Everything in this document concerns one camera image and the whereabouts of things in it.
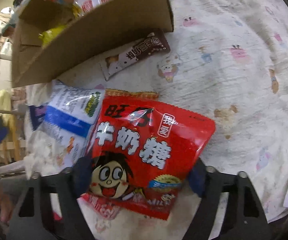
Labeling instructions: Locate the wooden stair railing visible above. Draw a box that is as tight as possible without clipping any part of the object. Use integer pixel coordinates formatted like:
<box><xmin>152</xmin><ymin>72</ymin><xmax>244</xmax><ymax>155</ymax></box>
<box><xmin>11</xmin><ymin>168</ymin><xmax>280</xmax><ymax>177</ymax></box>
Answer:
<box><xmin>0</xmin><ymin>109</ymin><xmax>26</xmax><ymax>166</ymax></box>

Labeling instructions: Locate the white patterned bed quilt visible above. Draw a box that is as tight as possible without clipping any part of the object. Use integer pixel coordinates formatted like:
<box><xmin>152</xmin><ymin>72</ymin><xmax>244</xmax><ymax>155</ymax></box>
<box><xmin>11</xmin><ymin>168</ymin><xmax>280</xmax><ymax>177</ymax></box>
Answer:
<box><xmin>23</xmin><ymin>0</ymin><xmax>288</xmax><ymax>240</ymax></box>

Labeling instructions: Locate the blue white cracker bag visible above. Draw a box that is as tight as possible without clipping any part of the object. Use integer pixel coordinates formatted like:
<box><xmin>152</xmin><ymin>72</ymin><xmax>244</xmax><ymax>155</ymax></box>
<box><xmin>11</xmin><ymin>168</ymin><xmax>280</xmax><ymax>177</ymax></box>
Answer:
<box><xmin>24</xmin><ymin>80</ymin><xmax>105</xmax><ymax>177</ymax></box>

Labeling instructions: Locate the yellow chip bag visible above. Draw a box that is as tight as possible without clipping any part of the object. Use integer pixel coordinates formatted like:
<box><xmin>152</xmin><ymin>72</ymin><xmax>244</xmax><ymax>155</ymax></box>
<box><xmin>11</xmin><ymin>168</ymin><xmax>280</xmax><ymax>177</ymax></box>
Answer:
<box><xmin>38</xmin><ymin>3</ymin><xmax>83</xmax><ymax>48</ymax></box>

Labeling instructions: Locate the open cardboard box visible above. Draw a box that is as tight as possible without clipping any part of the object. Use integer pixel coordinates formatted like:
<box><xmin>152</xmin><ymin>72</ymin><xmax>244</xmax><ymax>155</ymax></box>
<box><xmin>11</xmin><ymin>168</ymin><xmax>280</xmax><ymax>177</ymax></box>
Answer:
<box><xmin>11</xmin><ymin>0</ymin><xmax>174</xmax><ymax>87</ymax></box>

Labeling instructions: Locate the brown chocolate bar wrapper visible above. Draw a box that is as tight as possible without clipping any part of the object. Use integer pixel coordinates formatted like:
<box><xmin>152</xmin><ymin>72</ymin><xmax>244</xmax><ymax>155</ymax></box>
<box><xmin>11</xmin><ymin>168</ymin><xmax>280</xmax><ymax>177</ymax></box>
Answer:
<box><xmin>100</xmin><ymin>29</ymin><xmax>171</xmax><ymax>81</ymax></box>

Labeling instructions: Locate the red Wangzai milk candy bag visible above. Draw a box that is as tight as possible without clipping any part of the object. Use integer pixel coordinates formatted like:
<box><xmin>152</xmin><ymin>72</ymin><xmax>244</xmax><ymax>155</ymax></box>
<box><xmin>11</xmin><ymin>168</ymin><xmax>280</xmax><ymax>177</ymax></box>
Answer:
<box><xmin>82</xmin><ymin>92</ymin><xmax>216</xmax><ymax>220</ymax></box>

